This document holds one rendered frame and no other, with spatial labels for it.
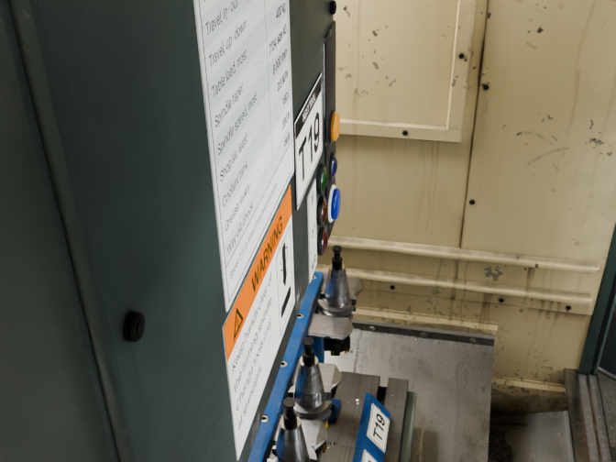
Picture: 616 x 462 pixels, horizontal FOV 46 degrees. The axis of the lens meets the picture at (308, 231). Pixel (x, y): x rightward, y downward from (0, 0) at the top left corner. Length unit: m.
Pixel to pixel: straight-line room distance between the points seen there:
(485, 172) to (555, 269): 0.26
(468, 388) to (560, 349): 0.23
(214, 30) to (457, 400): 1.39
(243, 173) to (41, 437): 0.17
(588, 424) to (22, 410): 1.46
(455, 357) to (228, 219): 1.35
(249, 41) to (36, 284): 0.19
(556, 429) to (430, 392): 0.32
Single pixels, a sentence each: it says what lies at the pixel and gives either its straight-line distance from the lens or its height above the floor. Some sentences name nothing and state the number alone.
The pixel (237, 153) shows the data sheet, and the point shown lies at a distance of 0.38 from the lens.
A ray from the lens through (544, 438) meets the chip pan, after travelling 1.80.
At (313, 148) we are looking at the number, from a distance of 0.58.
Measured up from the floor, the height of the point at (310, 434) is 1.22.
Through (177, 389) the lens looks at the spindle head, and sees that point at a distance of 0.33.
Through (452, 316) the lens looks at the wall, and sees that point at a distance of 1.67.
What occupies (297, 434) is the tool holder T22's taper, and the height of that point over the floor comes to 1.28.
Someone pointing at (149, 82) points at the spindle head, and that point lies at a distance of 0.27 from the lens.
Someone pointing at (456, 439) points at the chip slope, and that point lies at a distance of 1.63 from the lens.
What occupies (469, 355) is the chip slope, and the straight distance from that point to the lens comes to 1.70.
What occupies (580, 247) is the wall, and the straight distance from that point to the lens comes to 1.56.
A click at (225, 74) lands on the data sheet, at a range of 0.35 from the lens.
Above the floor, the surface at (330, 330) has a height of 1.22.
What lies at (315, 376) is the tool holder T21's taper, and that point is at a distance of 0.99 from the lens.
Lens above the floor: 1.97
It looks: 33 degrees down
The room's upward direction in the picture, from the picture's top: 1 degrees counter-clockwise
